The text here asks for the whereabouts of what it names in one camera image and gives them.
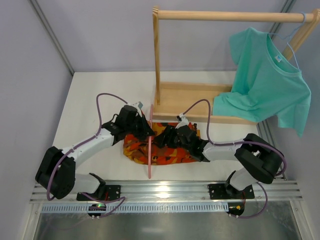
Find orange camouflage trousers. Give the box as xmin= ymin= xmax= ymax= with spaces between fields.
xmin=123 ymin=122 xmax=197 ymax=166

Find pink plastic hanger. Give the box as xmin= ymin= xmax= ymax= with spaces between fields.
xmin=147 ymin=104 xmax=154 ymax=180

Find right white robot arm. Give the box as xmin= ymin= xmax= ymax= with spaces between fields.
xmin=154 ymin=125 xmax=286 ymax=199

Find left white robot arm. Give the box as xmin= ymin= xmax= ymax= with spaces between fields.
xmin=35 ymin=104 xmax=155 ymax=200

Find wooden clothes rack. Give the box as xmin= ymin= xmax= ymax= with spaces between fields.
xmin=152 ymin=6 xmax=320 ymax=125

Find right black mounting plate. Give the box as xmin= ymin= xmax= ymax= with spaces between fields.
xmin=207 ymin=183 xmax=255 ymax=200

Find black mounting plate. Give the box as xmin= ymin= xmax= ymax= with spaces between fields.
xmin=76 ymin=184 xmax=121 ymax=201
xmin=207 ymin=183 xmax=255 ymax=200

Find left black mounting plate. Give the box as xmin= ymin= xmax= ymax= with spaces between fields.
xmin=76 ymin=184 xmax=121 ymax=201

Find teal t-shirt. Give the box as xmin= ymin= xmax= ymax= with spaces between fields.
xmin=212 ymin=27 xmax=311 ymax=137

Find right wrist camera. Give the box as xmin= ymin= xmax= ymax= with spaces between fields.
xmin=175 ymin=113 xmax=190 ymax=129

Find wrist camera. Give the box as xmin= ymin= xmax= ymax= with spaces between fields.
xmin=128 ymin=101 xmax=143 ymax=111
xmin=175 ymin=113 xmax=190 ymax=129

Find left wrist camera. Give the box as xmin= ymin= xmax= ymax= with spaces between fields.
xmin=128 ymin=101 xmax=143 ymax=111

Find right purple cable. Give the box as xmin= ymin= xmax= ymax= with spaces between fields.
xmin=177 ymin=98 xmax=287 ymax=219

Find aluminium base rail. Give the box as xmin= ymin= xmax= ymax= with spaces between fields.
xmin=29 ymin=179 xmax=303 ymax=202

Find slotted cable duct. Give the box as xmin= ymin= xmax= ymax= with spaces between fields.
xmin=40 ymin=202 xmax=229 ymax=214

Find light blue wire hanger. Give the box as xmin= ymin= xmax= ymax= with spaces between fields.
xmin=268 ymin=12 xmax=307 ymax=72

